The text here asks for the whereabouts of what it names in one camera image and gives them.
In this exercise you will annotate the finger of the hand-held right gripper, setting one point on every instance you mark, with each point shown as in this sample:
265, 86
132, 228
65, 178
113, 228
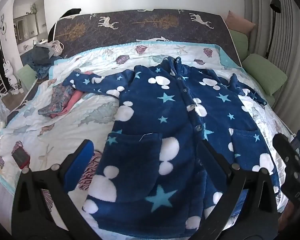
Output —
287, 155

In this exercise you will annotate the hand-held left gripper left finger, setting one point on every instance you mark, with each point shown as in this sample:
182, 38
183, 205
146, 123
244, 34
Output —
80, 164

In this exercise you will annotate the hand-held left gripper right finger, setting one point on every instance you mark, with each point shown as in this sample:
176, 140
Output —
215, 160

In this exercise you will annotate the blue star print fleece robe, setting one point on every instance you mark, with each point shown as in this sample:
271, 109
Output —
165, 110

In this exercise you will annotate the pile of denim clothes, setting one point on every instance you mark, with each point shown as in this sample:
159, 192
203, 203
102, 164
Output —
42, 55

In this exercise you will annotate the white seashell print quilt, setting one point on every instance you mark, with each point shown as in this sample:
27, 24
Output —
72, 135

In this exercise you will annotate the dark phone with red case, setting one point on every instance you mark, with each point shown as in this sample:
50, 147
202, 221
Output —
20, 158

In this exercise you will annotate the pink folded cloth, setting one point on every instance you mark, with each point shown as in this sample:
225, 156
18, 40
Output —
74, 100

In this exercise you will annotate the floral folded cloth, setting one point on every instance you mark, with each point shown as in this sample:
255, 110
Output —
57, 97

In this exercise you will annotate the large green pillow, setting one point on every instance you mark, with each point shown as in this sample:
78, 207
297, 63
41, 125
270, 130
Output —
263, 72

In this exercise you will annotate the green seat cushion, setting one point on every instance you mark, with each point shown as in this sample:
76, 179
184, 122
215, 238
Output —
26, 77

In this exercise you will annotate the grey pleated curtain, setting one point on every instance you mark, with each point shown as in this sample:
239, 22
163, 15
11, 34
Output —
296, 42

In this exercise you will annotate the white bear figure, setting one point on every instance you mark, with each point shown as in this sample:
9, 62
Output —
9, 72

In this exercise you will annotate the small green pillow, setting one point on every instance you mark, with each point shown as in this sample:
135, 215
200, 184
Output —
238, 42

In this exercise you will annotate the pink pillow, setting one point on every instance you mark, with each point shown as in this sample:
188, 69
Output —
237, 22

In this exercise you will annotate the dark deer print bed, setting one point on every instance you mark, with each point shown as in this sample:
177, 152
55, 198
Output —
140, 32

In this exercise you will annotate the black floor lamp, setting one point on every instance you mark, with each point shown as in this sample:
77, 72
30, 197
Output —
275, 5

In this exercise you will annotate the black cloth on bed edge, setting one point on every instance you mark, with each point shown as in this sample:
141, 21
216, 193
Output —
72, 12

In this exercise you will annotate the green potted plant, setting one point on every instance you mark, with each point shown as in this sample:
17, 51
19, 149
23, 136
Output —
34, 8

